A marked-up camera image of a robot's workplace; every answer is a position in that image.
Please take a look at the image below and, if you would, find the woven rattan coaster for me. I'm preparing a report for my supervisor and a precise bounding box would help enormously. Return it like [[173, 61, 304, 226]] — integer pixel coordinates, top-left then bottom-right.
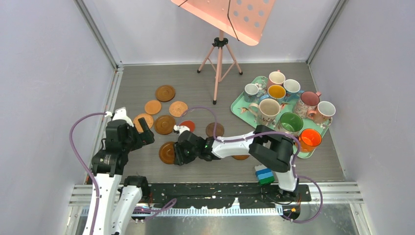
[[169, 101, 188, 118], [133, 113, 155, 134]]

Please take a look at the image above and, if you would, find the large ridged brown wooden coaster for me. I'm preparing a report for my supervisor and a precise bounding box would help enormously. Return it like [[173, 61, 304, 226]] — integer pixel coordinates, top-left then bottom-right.
[[154, 115, 176, 135]]

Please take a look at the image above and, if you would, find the red round paper coaster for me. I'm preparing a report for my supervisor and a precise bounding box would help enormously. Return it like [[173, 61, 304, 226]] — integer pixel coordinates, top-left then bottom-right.
[[180, 120, 195, 132]]

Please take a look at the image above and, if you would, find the light plain wooden coaster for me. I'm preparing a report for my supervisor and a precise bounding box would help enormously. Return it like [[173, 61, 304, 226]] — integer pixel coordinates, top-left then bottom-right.
[[144, 100, 162, 115]]

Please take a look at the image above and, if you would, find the dark walnut coaster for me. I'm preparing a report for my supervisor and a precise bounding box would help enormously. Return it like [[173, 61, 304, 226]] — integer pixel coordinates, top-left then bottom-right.
[[205, 122, 225, 137]]

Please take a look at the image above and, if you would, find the cream shell pattern mug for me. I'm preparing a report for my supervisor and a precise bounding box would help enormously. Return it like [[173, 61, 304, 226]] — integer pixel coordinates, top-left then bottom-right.
[[248, 98, 280, 126]]

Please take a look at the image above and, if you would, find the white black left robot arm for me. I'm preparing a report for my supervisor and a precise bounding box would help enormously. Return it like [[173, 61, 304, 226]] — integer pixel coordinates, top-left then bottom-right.
[[83, 118, 155, 235]]

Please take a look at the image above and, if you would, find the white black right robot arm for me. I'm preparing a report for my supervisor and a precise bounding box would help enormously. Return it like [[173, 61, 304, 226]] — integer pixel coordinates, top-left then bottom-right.
[[173, 125, 300, 201]]

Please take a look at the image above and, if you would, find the ridged brown coaster back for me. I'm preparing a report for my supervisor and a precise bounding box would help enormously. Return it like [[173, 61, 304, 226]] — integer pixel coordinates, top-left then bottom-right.
[[155, 85, 176, 102]]

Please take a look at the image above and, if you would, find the blue green toy brick stack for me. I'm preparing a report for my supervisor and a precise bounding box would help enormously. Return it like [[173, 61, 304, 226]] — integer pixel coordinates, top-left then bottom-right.
[[254, 165, 275, 185]]

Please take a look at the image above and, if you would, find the small blue patterned mug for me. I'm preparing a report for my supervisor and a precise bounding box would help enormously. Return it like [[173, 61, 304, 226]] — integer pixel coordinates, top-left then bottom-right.
[[244, 83, 259, 103]]

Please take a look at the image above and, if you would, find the mint green floral tray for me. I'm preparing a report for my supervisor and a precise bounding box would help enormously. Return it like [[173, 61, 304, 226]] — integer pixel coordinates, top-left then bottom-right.
[[231, 76, 332, 159]]

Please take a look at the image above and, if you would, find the yellow inside blue mug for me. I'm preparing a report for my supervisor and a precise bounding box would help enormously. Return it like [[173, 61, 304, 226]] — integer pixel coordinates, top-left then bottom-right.
[[267, 85, 286, 103]]

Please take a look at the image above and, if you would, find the green inside cream mug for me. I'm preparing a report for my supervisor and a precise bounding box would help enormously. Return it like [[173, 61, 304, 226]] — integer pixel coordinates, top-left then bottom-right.
[[276, 112, 303, 137]]

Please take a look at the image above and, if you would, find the pink white inside mug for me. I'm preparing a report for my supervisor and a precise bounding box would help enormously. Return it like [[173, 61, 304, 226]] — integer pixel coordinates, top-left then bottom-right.
[[267, 70, 286, 88]]

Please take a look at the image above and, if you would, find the white inside teal mug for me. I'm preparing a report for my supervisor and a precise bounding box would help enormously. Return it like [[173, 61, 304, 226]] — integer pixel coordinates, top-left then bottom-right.
[[283, 79, 301, 102]]

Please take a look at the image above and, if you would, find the orange mug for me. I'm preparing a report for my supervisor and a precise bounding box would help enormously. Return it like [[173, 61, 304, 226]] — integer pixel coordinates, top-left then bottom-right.
[[297, 128, 322, 153]]

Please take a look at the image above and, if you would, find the pink inside floral mug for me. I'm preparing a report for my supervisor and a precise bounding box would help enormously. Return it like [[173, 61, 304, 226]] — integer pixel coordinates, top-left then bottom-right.
[[293, 91, 322, 118]]

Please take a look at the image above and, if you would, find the peach mug white inside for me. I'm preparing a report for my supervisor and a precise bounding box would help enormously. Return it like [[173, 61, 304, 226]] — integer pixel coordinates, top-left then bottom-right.
[[306, 101, 336, 124]]

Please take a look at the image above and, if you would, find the pink music stand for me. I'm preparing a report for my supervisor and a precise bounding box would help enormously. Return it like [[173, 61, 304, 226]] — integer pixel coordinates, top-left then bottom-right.
[[171, 0, 275, 105]]

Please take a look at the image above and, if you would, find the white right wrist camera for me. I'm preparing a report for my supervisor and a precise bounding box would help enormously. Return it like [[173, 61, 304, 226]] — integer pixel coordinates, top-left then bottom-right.
[[173, 125, 190, 135]]

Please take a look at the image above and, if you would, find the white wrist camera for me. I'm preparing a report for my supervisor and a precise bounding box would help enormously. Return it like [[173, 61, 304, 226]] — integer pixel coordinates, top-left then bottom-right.
[[112, 107, 134, 127], [173, 125, 190, 135]]

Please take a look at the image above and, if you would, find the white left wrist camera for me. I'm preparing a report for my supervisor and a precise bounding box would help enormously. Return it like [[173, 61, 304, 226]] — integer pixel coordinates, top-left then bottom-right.
[[112, 107, 134, 127]]

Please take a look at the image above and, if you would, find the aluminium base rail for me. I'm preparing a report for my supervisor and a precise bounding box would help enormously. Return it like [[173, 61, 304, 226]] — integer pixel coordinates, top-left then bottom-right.
[[68, 182, 363, 224]]

